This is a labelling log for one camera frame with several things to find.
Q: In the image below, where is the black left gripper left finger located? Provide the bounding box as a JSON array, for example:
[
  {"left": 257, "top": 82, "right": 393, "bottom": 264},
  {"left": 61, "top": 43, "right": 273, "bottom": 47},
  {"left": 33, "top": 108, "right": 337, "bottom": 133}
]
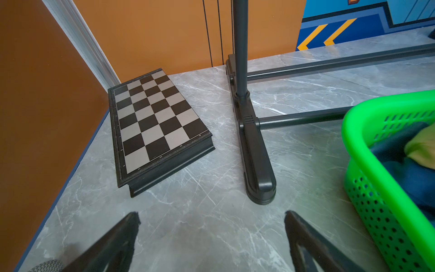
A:
[{"left": 63, "top": 212, "right": 140, "bottom": 272}]

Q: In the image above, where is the navy printed t-shirt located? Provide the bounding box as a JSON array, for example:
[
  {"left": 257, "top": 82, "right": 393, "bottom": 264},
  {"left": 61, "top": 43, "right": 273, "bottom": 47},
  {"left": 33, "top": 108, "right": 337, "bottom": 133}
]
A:
[{"left": 370, "top": 122, "right": 435, "bottom": 225}]

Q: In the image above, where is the checkered chess board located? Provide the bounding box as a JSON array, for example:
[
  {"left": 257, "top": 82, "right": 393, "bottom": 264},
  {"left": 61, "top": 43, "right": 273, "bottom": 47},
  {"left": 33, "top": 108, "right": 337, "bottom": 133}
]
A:
[{"left": 108, "top": 69, "right": 215, "bottom": 198}]

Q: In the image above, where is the tan yellow t-shirt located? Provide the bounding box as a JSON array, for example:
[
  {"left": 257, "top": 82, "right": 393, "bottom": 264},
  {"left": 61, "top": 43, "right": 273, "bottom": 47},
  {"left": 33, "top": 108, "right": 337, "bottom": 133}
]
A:
[{"left": 404, "top": 124, "right": 435, "bottom": 169}]

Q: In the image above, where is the green plastic basket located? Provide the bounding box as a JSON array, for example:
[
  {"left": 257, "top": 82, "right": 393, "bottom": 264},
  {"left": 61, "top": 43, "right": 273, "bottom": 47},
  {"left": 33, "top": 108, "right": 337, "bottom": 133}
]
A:
[{"left": 342, "top": 91, "right": 435, "bottom": 272}]

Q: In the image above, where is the black clothes rack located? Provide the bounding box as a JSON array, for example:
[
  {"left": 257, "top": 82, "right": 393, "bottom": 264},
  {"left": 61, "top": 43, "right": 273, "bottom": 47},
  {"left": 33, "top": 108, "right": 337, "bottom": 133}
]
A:
[{"left": 226, "top": 1, "right": 435, "bottom": 205}]

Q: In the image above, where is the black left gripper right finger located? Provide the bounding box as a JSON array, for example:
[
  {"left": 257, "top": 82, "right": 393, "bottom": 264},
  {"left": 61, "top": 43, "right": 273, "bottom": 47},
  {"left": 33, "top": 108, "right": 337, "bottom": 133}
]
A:
[{"left": 284, "top": 210, "right": 364, "bottom": 272}]

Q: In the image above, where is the aluminium corner post left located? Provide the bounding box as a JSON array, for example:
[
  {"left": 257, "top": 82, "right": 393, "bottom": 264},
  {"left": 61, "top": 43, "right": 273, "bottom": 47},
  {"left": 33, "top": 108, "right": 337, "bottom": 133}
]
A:
[{"left": 43, "top": 0, "right": 121, "bottom": 90}]

